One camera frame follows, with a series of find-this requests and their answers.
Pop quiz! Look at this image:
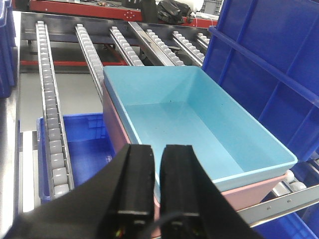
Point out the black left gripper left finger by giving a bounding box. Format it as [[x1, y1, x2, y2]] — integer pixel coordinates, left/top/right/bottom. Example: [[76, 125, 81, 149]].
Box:
[[5, 144, 155, 239]]

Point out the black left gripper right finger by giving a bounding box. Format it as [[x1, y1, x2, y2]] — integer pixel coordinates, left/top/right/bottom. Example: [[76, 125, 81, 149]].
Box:
[[160, 145, 261, 239]]

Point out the pink plastic box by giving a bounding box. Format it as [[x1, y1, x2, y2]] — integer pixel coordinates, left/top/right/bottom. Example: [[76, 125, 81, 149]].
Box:
[[101, 81, 290, 239]]

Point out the light blue plastic box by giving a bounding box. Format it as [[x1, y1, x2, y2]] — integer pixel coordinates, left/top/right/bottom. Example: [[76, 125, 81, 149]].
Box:
[[104, 66, 297, 192]]

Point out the low blue plastic crate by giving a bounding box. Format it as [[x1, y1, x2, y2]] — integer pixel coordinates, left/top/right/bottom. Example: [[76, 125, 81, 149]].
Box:
[[36, 113, 116, 204]]

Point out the large blue storage crate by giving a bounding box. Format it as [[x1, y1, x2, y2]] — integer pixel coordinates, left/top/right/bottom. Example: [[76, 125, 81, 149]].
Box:
[[202, 0, 319, 161]]

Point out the black bag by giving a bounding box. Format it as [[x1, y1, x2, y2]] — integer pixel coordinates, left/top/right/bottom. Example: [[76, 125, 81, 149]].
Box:
[[157, 0, 192, 25]]

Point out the grey roller rail far left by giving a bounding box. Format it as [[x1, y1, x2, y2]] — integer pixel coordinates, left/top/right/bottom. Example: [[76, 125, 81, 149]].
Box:
[[35, 21, 74, 199]]

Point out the grey roller rail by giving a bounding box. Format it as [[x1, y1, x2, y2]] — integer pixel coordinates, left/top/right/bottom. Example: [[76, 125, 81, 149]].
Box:
[[146, 29, 184, 66], [35, 21, 74, 199], [172, 31, 205, 67], [110, 26, 144, 66], [75, 24, 104, 102]]

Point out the stainless steel shelf frame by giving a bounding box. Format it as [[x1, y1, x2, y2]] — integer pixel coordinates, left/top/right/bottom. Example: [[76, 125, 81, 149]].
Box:
[[0, 11, 319, 229]]

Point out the red metal frame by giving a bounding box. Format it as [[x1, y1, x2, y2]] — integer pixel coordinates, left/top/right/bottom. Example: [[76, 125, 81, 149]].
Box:
[[21, 0, 217, 65]]

